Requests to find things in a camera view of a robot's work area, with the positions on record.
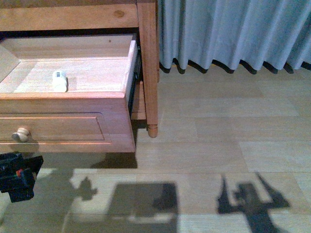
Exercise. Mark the wooden drawer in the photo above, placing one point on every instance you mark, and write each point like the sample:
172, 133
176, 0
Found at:
92, 116

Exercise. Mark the light grey curtain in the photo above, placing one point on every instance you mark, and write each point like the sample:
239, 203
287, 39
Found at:
276, 32

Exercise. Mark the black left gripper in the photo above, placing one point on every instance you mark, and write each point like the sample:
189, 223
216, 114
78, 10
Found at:
18, 175

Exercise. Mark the wooden nightstand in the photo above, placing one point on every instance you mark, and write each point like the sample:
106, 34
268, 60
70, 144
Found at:
48, 15

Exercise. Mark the white medicine bottle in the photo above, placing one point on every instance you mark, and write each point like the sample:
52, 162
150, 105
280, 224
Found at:
59, 81

